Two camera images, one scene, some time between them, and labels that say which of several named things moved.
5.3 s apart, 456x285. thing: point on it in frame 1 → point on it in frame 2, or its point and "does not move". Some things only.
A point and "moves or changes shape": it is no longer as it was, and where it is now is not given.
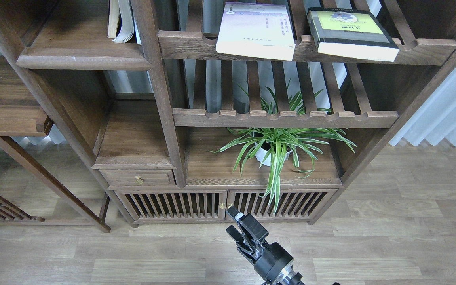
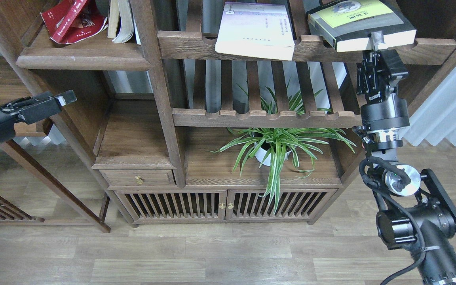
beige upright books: x=121 y=24 does not move
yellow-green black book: x=352 y=34 moves or changes shape
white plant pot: x=261 y=154 does not move
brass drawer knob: x=139 y=180 does not move
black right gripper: x=272 y=263 → x=376 y=77
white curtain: x=454 y=112 does not move
